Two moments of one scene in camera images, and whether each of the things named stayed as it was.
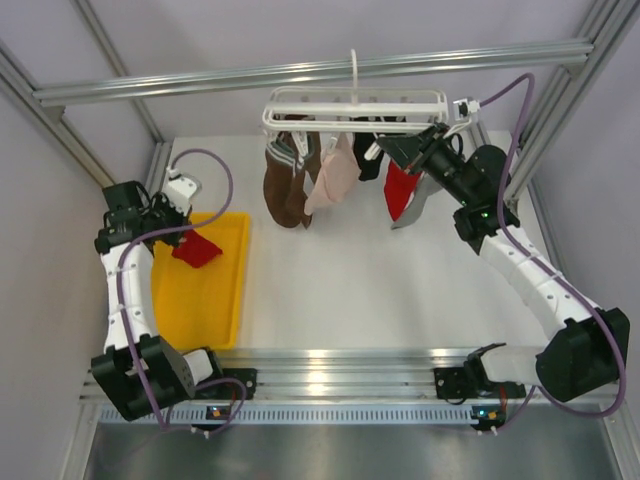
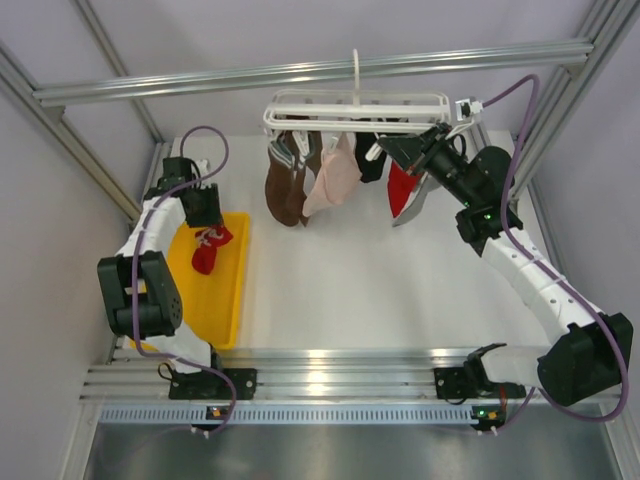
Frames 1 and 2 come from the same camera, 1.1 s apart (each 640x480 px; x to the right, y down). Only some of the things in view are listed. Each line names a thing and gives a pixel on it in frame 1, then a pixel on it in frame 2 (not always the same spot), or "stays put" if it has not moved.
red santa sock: (196, 251) to (211, 238)
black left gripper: (162, 201) to (213, 214)
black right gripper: (408, 149) stays put
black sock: (369, 168) stays put
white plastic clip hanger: (298, 111) stays put
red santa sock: (399, 188) stays put
